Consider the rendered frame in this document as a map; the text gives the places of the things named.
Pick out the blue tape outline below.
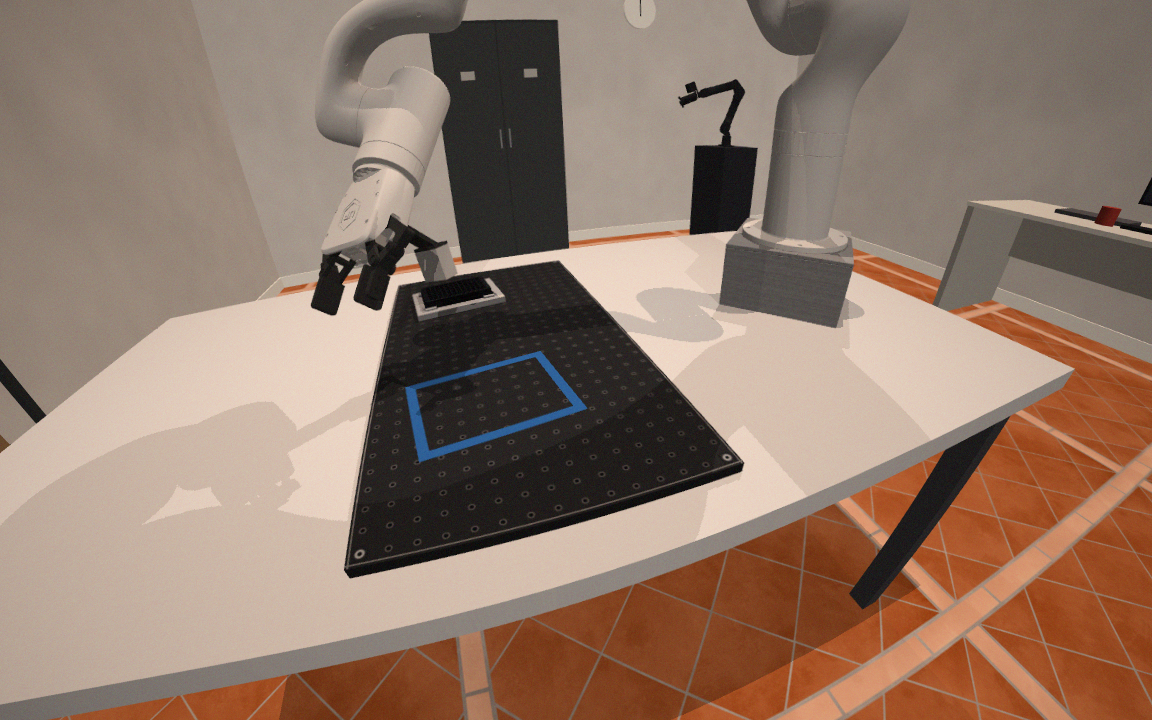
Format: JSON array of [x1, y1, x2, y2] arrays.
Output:
[[406, 351, 588, 462]]

